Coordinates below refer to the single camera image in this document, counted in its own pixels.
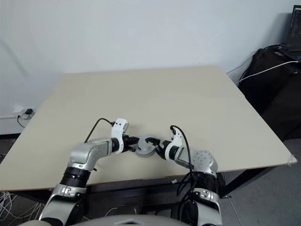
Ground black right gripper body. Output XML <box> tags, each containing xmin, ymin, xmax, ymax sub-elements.
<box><xmin>157</xmin><ymin>140</ymin><xmax>174</xmax><ymax>158</ymax></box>

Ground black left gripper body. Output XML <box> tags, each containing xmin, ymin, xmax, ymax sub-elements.
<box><xmin>123</xmin><ymin>134</ymin><xmax>133</xmax><ymax>153</ymax></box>

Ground grey robot torso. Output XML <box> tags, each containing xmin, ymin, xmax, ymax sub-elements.
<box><xmin>22</xmin><ymin>213</ymin><xmax>187</xmax><ymax>226</ymax></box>

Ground clear tape on table corner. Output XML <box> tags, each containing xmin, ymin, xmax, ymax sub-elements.
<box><xmin>287</xmin><ymin>154</ymin><xmax>299</xmax><ymax>167</ymax></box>

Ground black laptop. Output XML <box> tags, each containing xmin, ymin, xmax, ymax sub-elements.
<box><xmin>285</xmin><ymin>4</ymin><xmax>301</xmax><ymax>61</ymax></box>

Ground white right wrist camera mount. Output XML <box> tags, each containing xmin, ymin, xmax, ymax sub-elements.
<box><xmin>163</xmin><ymin>127</ymin><xmax>187</xmax><ymax>161</ymax></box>

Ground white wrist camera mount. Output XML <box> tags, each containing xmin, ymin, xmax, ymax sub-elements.
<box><xmin>163</xmin><ymin>127</ymin><xmax>187</xmax><ymax>161</ymax></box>
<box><xmin>110</xmin><ymin>118</ymin><xmax>130</xmax><ymax>154</ymax></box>

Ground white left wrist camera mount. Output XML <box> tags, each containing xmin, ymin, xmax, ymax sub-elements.
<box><xmin>110</xmin><ymin>118</ymin><xmax>130</xmax><ymax>154</ymax></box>

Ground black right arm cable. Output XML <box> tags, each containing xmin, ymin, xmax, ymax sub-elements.
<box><xmin>169</xmin><ymin>125</ymin><xmax>196</xmax><ymax>226</ymax></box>

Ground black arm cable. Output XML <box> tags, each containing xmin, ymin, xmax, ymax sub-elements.
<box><xmin>169</xmin><ymin>125</ymin><xmax>196</xmax><ymax>226</ymax></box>
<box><xmin>84</xmin><ymin>118</ymin><xmax>116</xmax><ymax>144</ymax></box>

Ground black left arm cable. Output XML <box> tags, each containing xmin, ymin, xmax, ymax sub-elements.
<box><xmin>84</xmin><ymin>118</ymin><xmax>116</xmax><ymax>144</ymax></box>

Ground black table frame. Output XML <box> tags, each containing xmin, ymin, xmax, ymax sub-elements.
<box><xmin>13</xmin><ymin>164</ymin><xmax>281</xmax><ymax>214</ymax></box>

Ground black plug adapter with cord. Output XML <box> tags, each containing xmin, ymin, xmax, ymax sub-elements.
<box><xmin>16</xmin><ymin>108</ymin><xmax>34</xmax><ymax>128</ymax></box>

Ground white wall socket strip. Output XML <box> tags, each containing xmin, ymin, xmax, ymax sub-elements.
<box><xmin>0</xmin><ymin>102</ymin><xmax>36</xmax><ymax>120</ymax></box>

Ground black cabinet with cables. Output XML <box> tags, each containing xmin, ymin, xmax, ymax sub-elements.
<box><xmin>237</xmin><ymin>48</ymin><xmax>301</xmax><ymax>142</ymax></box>

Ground white cable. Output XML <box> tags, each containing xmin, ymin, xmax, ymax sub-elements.
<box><xmin>238</xmin><ymin>60</ymin><xmax>299</xmax><ymax>83</ymax></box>

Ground white floor cables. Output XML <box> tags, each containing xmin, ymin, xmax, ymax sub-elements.
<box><xmin>0</xmin><ymin>191</ymin><xmax>46</xmax><ymax>223</ymax></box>

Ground black cables by laptop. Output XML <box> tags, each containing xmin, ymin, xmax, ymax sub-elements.
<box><xmin>263</xmin><ymin>43</ymin><xmax>289</xmax><ymax>54</ymax></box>

